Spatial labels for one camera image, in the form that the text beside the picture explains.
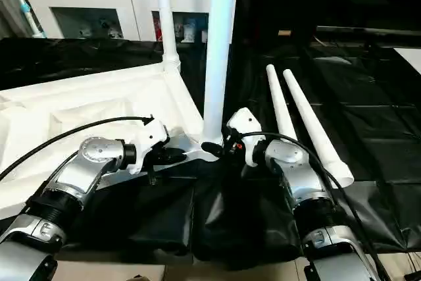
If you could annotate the white plastic table top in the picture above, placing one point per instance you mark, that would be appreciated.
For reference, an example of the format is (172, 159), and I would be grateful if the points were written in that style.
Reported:
(66, 116)

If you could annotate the white plastic table leg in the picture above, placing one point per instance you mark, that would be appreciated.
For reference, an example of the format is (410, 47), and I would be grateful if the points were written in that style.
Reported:
(279, 103)
(316, 129)
(218, 44)
(166, 18)

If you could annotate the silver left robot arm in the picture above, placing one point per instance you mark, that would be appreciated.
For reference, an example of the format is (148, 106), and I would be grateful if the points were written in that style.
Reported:
(72, 176)

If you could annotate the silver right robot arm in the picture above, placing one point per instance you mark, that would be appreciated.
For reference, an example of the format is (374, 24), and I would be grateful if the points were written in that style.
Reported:
(296, 176)

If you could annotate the small tan tag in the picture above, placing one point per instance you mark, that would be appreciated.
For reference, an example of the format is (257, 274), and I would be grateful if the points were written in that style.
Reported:
(284, 32)

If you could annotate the black plastic mat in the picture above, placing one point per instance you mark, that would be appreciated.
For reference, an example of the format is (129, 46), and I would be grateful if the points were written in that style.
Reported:
(375, 129)

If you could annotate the white flat board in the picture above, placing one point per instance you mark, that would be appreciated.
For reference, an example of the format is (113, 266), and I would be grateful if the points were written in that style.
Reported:
(409, 57)

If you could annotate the grey curtain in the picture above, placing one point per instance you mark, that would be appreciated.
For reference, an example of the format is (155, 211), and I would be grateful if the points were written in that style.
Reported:
(5, 11)

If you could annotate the black metal rail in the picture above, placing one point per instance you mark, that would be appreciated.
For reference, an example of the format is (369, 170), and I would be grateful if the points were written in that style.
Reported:
(368, 31)

